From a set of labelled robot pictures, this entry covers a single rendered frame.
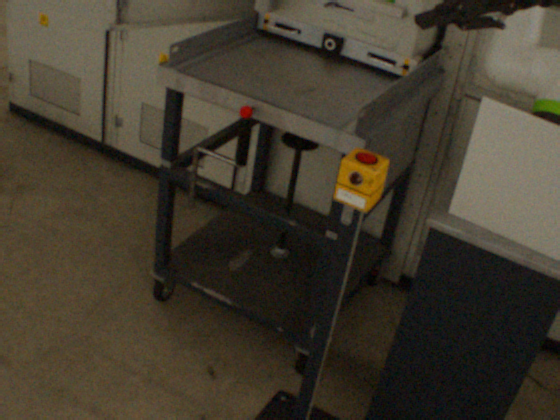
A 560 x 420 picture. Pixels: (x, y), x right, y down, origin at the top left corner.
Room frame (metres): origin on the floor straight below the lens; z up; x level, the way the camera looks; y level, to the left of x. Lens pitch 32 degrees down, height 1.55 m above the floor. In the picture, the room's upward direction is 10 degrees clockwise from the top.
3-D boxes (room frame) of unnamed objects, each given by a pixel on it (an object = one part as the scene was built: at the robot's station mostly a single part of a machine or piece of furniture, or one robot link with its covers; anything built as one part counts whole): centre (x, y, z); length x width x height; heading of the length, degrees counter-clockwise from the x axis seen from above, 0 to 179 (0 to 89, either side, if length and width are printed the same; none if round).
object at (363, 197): (1.29, -0.15, 0.85); 0.08 x 0.08 x 0.10; 66
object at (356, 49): (2.06, -0.07, 0.90); 0.54 x 0.05 x 0.06; 66
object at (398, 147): (1.93, -0.01, 0.46); 0.64 x 0.58 x 0.66; 156
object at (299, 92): (1.93, -0.01, 0.82); 0.68 x 0.62 x 0.06; 156
